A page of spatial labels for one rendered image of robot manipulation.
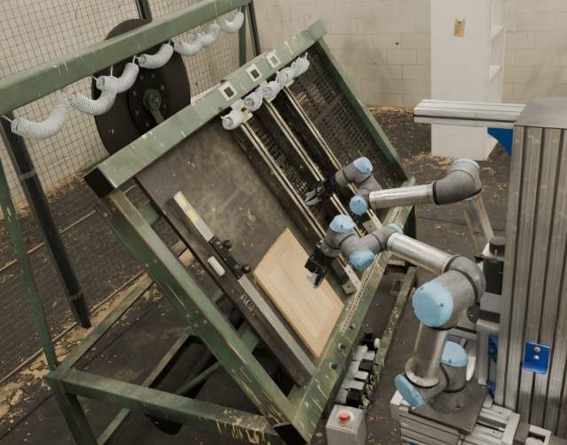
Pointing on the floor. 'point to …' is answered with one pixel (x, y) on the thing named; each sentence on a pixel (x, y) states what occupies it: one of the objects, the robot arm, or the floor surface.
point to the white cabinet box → (466, 69)
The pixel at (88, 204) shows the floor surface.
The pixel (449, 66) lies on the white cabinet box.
